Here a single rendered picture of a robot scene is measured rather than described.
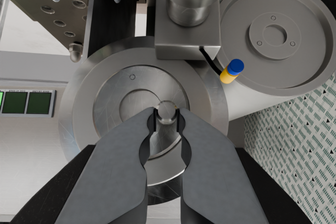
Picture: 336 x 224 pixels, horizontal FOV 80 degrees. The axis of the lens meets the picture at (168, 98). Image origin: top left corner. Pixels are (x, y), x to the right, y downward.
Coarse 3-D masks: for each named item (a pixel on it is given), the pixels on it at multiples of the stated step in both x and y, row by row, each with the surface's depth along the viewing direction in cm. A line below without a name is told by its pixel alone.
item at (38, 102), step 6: (30, 96) 50; (36, 96) 50; (42, 96) 50; (48, 96) 50; (30, 102) 50; (36, 102) 50; (42, 102) 50; (48, 102) 50; (30, 108) 50; (36, 108) 50; (42, 108) 50
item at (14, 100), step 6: (6, 96) 50; (12, 96) 50; (18, 96) 50; (24, 96) 50; (6, 102) 50; (12, 102) 50; (18, 102) 50; (24, 102) 50; (6, 108) 50; (12, 108) 50; (18, 108) 50
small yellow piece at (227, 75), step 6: (204, 54) 15; (210, 60) 14; (234, 60) 11; (240, 60) 11; (216, 66) 14; (228, 66) 12; (234, 66) 11; (240, 66) 11; (216, 72) 14; (222, 72) 13; (228, 72) 12; (234, 72) 11; (222, 78) 13; (228, 78) 12; (234, 78) 13
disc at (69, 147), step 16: (112, 48) 19; (96, 64) 18; (192, 64) 18; (208, 64) 19; (80, 80) 18; (208, 80) 18; (64, 96) 18; (224, 96) 18; (64, 112) 17; (224, 112) 18; (64, 128) 17; (224, 128) 17; (64, 144) 17; (176, 176) 16; (160, 192) 16; (176, 192) 16
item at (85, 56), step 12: (96, 0) 22; (108, 0) 26; (120, 0) 32; (96, 12) 22; (108, 12) 26; (120, 12) 32; (96, 24) 22; (108, 24) 26; (120, 24) 32; (132, 24) 43; (84, 36) 20; (96, 36) 22; (108, 36) 26; (120, 36) 33; (132, 36) 43; (84, 48) 20; (96, 48) 22; (84, 60) 19
